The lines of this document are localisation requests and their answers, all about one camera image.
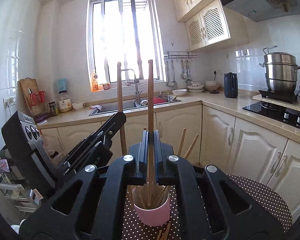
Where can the wooden chopstick on table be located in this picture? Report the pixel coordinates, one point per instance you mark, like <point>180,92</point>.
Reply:
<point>159,234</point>
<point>165,235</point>

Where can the cream upper cabinets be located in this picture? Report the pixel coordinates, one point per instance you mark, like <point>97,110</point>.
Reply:
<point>210,25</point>

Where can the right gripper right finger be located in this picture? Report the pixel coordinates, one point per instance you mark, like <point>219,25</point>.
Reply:
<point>161,153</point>

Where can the small white cup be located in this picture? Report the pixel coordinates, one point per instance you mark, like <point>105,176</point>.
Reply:
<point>78,106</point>

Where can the kitchen window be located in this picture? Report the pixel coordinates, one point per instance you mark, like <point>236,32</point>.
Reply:
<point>125,31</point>

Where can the cream lower kitchen cabinets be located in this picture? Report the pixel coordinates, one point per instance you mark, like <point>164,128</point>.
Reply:
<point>236,146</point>

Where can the pink plastic cup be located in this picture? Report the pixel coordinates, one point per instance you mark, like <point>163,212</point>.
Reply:
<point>150,217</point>

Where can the stainless steamer pot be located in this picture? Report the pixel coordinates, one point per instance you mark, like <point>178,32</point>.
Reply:
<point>281,71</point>

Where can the chrome sink faucet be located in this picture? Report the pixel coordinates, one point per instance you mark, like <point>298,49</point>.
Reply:
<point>134,82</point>

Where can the black gas stove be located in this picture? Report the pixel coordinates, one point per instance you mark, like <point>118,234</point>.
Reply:
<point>275,112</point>

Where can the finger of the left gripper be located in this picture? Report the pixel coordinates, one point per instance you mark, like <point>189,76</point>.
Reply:
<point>95,149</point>

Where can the teal box on counter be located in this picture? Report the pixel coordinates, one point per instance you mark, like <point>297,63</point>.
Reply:
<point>62,85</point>

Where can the white bowl on counter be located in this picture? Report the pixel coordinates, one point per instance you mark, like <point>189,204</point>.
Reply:
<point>179,92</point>

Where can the orange bottle on windowsill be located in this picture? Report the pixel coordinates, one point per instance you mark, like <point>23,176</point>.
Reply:
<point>94,82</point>

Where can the wooden cutting board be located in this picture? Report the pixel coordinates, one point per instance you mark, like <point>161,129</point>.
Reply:
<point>31,83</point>

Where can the stainless kitchen sink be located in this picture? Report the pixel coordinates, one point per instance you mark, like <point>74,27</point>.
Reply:
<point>131,104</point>

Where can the jar with yellow label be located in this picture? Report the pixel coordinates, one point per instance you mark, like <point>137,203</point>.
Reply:
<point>64,102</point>

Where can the wooden chopstick in cup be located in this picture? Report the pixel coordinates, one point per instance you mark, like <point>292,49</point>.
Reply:
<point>190,149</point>
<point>181,141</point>

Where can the wall utensil rail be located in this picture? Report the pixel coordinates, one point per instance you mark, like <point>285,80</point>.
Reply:
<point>180,55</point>

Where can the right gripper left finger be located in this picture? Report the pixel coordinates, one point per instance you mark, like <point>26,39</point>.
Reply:
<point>140,151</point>

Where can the stack of white dishes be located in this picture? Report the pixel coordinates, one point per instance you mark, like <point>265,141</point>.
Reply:
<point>195,87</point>

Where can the brown polka dot tablecloth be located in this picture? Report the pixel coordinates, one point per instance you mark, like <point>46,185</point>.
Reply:
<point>133,228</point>

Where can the dark blue kettle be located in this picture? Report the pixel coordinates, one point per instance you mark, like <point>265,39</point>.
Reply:
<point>230,85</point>

